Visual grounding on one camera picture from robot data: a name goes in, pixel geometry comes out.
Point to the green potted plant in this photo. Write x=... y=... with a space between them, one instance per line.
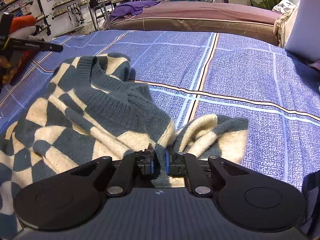
x=265 y=4

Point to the purple blanket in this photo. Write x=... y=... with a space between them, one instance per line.
x=132 y=8

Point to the light lavender duvet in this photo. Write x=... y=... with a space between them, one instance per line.
x=304 y=38

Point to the floral cream pillow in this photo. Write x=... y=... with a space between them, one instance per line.
x=283 y=25

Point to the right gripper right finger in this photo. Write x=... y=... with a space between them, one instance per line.
x=186 y=165

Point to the folded clothes stack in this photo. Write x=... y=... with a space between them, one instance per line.
x=18 y=34

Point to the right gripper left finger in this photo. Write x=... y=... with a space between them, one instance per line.
x=135 y=170

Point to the wall display shelves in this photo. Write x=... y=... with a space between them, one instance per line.
x=53 y=16

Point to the blue plaid bed sheet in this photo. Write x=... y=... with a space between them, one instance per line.
x=192 y=74

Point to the checkered green cream sweater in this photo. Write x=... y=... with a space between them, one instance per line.
x=90 y=109

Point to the brown bed with mauve cover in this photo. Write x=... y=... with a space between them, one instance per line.
x=227 y=18

